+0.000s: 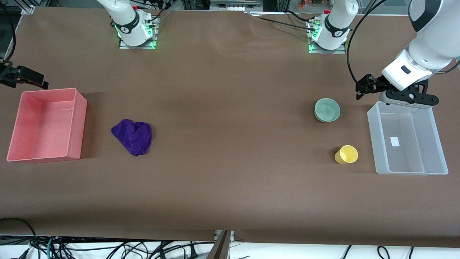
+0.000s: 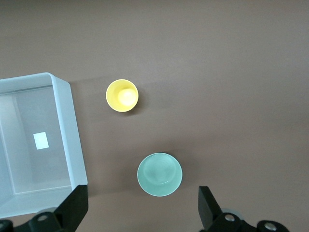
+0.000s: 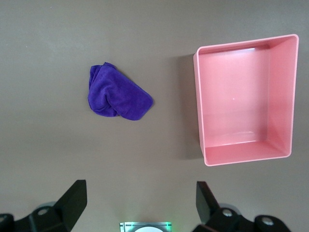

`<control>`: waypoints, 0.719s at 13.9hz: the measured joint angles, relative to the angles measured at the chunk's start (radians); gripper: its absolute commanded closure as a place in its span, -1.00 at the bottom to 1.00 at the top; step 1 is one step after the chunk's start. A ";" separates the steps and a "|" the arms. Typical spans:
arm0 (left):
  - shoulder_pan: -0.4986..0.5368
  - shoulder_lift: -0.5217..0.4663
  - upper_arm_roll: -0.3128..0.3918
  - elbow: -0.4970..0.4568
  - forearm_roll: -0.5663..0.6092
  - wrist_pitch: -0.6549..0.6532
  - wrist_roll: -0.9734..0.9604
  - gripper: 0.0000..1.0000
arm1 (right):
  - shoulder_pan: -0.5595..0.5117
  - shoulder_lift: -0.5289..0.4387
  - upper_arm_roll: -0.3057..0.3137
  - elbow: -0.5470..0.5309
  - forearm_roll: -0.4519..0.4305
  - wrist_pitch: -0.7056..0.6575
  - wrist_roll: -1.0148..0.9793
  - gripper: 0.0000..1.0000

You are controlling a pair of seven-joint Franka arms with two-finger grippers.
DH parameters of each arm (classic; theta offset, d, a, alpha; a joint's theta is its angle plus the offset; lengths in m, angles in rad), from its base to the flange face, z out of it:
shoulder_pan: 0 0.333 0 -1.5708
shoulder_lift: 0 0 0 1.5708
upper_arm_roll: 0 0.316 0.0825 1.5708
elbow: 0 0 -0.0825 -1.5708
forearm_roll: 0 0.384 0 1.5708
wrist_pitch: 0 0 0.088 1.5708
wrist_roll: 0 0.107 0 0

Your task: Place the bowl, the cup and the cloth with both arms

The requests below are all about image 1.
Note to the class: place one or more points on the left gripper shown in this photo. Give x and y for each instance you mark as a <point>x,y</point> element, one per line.
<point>376,85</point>

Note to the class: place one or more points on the purple cloth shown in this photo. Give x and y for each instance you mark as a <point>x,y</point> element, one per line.
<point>134,136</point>

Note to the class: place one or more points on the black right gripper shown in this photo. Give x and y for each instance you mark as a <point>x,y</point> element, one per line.
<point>14,75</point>

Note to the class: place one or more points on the clear plastic bin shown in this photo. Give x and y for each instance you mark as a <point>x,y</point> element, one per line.
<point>409,158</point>

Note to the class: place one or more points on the aluminium frame corner profile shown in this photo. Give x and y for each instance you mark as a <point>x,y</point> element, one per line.
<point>28,8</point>

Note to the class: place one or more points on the pink plastic bin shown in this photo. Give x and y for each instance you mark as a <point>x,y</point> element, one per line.
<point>43,151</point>

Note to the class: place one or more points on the grey equipment box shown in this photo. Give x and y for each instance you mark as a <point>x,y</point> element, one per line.
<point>235,4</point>

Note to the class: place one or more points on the yellow cup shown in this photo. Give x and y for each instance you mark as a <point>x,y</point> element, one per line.
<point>346,155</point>

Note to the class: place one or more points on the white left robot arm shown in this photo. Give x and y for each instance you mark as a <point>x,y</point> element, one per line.
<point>336,28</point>

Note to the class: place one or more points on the white label sticker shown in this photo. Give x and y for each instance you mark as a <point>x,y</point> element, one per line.
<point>395,141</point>

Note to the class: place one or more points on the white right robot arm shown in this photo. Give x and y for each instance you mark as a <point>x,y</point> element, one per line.
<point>127,25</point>

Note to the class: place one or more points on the aluminium frame post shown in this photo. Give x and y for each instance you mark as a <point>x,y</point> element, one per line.
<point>220,248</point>

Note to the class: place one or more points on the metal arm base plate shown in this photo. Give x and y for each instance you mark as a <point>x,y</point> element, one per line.
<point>337,51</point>
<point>124,46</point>

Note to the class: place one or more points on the pale green bowl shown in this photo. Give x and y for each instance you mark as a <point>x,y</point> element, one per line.
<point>327,109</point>

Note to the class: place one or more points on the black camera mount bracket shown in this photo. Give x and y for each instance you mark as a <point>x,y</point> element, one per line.
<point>413,96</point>

